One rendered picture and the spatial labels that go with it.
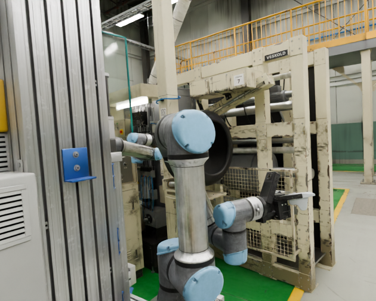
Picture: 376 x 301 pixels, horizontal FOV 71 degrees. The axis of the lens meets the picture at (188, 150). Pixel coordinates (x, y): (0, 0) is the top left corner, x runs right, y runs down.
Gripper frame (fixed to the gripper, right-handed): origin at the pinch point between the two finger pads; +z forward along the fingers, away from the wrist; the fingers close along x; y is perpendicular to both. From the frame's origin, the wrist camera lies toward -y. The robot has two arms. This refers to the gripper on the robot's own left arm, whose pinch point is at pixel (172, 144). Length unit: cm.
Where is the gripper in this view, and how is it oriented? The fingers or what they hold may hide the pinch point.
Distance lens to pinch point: 190.6
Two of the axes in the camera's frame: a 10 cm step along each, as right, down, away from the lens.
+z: 7.1, 0.4, 7.0
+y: 0.2, -10.0, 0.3
